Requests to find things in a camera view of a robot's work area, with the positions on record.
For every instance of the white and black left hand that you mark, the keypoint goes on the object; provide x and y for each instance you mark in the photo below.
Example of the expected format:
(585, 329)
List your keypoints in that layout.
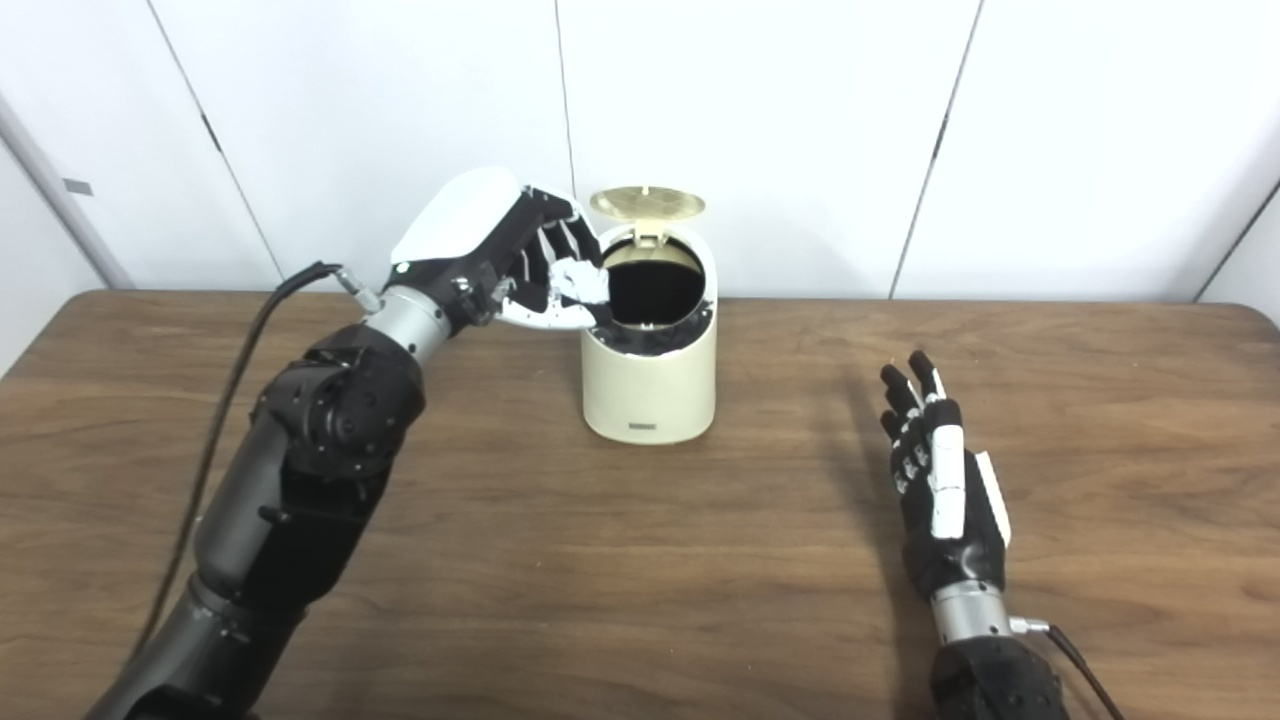
(455, 225)

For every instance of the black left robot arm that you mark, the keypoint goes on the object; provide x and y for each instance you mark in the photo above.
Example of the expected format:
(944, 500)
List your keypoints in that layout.
(300, 480)

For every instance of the round cream bin lid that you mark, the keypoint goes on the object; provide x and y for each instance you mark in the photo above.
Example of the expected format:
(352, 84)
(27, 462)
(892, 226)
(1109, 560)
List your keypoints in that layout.
(648, 203)

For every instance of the small grey post tag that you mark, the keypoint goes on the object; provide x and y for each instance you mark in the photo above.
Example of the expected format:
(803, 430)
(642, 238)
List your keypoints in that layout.
(77, 187)

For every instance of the white paper ball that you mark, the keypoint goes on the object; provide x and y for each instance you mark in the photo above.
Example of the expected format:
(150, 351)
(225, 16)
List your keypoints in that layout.
(578, 282)

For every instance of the grey wall corner post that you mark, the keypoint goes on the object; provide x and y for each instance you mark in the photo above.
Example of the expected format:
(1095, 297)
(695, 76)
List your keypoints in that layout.
(65, 210)

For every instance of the cream-colored bin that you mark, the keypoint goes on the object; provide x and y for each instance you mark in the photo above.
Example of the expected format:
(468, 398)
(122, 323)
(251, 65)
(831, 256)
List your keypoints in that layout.
(650, 395)

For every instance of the white and black right hand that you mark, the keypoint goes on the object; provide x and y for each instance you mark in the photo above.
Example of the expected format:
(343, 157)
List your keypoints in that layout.
(960, 555)

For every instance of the black bin liner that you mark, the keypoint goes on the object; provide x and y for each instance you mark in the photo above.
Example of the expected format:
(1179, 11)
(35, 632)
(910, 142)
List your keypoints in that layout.
(655, 290)

